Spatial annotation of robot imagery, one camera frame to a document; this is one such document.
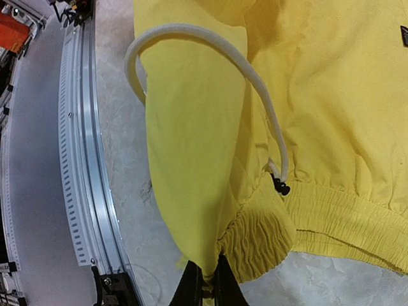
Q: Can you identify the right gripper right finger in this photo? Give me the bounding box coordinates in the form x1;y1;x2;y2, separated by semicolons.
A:
214;254;249;306

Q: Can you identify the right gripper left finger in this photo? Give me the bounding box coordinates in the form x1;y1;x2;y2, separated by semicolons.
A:
170;261;203;306

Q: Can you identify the yellow garment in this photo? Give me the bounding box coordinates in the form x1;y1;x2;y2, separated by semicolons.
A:
125;1;407;297

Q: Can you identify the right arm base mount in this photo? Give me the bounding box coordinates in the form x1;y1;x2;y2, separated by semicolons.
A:
91;266;140;306

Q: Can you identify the white drawstring cord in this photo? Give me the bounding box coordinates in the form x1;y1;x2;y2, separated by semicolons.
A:
124;24;291;196

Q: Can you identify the front aluminium rail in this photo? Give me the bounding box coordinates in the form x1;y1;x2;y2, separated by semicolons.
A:
0;25;141;306

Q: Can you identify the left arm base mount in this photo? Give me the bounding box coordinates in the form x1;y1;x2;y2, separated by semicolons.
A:
47;0;96;28

